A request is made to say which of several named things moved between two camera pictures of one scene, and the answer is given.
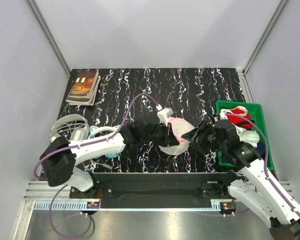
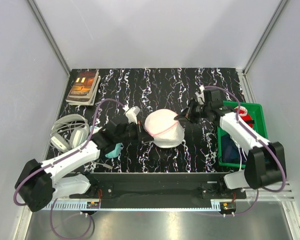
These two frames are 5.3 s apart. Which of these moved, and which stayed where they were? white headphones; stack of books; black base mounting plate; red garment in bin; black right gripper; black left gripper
Moved: black right gripper; black left gripper
Stayed: stack of books; white headphones; red garment in bin; black base mounting plate
